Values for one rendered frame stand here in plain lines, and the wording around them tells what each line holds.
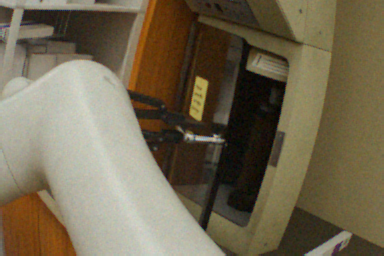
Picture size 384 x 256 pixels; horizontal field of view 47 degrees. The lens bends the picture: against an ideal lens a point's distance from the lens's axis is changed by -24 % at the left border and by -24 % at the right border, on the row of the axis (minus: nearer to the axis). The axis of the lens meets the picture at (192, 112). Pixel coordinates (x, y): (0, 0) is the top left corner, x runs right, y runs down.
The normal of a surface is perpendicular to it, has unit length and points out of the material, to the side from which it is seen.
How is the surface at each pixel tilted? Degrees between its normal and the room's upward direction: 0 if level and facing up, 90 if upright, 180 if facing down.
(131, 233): 28
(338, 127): 90
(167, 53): 90
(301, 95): 90
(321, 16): 90
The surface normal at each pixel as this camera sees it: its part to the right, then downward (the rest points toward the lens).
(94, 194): -0.36, -0.78
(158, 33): 0.61, 0.29
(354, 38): -0.77, -0.02
